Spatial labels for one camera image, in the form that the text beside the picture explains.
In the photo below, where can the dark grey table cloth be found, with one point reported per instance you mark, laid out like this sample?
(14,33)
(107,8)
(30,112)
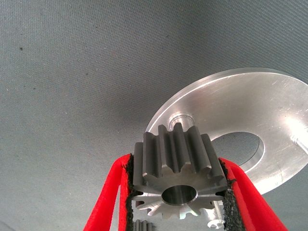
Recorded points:
(72,72)

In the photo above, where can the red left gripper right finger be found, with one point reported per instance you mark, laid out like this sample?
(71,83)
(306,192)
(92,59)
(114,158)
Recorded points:
(245,204)

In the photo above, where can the dark steel planetary gear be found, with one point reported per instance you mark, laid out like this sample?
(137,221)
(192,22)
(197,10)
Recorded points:
(168,156)

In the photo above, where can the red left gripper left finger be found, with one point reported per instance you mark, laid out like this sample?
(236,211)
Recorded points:
(120,183)

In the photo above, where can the round metal carrier plate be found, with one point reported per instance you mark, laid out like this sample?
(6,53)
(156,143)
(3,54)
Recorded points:
(240,103)

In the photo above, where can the bright steel planetary gear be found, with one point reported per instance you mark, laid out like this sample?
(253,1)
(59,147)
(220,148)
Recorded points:
(142,226)

